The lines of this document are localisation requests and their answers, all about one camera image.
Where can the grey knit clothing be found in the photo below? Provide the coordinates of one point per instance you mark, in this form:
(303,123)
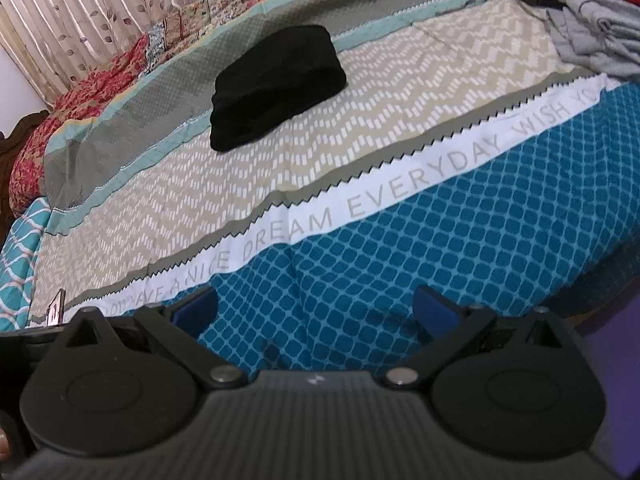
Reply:
(595,25)

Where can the red floral quilt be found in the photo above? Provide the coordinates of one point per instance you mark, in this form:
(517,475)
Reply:
(100,80)

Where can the dark wooden headboard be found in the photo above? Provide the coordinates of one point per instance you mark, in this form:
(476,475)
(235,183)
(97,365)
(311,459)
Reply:
(12,145)

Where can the white product label tag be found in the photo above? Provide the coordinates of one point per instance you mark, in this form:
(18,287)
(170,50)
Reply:
(54,310)

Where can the beige leaf print curtain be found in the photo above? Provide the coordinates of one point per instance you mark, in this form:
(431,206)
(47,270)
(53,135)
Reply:
(100,15)

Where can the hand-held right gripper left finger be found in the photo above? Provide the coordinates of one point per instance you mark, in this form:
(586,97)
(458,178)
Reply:
(196,310)

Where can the black pants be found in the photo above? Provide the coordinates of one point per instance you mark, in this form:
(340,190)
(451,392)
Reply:
(277,87)

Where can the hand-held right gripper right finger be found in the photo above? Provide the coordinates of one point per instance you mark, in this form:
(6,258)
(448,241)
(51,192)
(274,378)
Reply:
(434,310)

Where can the teal patterned pillow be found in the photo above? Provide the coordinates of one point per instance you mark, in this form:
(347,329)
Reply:
(20,250)

